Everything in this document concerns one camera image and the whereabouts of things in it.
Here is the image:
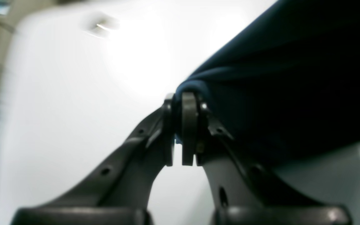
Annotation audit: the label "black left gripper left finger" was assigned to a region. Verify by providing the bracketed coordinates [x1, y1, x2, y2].
[12, 93, 174, 225]

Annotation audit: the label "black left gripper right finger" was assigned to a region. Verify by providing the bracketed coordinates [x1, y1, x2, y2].
[181, 92, 352, 225]

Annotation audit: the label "left chrome table grommet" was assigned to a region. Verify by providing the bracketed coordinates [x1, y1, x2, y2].
[82, 14, 120, 38]

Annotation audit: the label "dark teal T-shirt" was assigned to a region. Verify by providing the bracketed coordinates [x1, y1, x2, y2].
[175, 0, 360, 165]

